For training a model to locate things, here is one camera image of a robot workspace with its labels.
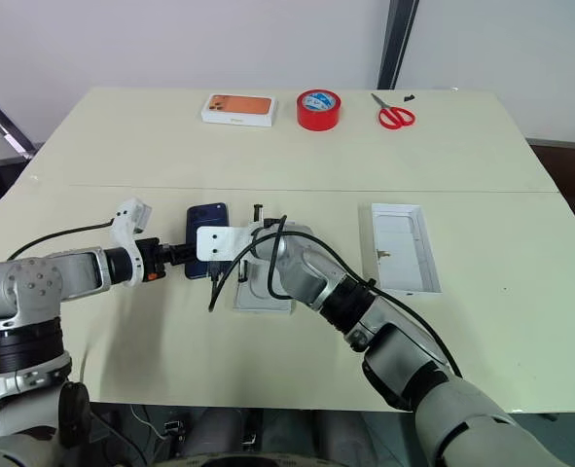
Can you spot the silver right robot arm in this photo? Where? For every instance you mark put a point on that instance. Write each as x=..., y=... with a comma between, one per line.
x=413, y=365

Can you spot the white phone box lid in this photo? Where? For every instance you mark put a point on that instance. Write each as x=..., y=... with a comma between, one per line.
x=404, y=243

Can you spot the dark blue smartphone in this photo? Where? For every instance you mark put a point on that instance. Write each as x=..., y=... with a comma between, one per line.
x=209, y=216

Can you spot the white phone box base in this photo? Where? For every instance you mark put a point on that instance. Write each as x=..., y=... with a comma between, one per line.
x=255, y=297

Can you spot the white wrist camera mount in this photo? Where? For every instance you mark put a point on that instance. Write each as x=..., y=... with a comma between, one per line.
x=219, y=243
x=124, y=228

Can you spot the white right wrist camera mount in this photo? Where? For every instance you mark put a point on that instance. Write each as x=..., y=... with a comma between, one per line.
x=219, y=243

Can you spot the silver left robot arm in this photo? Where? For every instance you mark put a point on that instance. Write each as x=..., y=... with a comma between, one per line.
x=34, y=282

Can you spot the dark vertical post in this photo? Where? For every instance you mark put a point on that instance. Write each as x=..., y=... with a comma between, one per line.
x=398, y=44

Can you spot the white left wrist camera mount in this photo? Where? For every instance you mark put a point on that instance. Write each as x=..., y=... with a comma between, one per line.
x=124, y=228

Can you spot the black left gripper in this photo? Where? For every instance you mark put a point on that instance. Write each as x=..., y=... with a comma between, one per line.
x=152, y=257

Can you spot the metal diagonal frame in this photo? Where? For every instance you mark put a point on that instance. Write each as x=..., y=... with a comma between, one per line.
x=0, y=121

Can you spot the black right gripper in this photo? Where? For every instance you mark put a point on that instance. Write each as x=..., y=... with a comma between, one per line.
x=215, y=270

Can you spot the red tape roll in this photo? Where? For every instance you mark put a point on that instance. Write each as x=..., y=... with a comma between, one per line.
x=318, y=119

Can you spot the white box with orange phone print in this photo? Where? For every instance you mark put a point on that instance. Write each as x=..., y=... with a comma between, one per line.
x=240, y=108

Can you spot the small black clip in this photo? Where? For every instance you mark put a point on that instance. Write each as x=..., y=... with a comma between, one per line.
x=409, y=97

